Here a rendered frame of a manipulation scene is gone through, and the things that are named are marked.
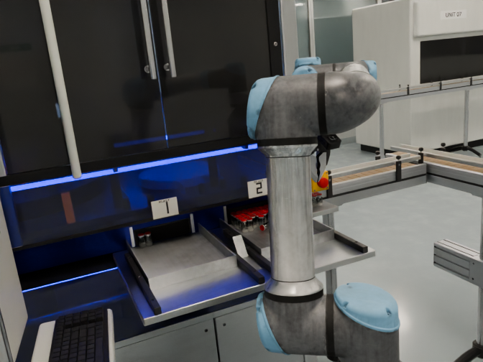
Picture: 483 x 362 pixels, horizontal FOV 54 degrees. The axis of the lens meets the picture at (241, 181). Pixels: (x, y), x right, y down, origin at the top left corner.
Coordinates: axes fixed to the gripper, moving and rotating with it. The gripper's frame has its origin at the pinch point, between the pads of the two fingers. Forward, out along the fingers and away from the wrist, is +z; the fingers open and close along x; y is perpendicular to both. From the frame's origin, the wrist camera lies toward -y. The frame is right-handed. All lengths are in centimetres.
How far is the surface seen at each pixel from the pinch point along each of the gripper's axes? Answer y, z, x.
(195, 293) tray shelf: -7.1, 21.7, 43.8
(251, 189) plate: 27.4, 7.4, 10.1
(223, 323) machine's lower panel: 27, 55, 26
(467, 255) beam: 19, 55, -85
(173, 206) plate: 27.4, 7.6, 38.2
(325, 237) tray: 1.6, 20.0, -2.5
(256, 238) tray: 17.0, 21.4, 14.5
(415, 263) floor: 110, 109, -143
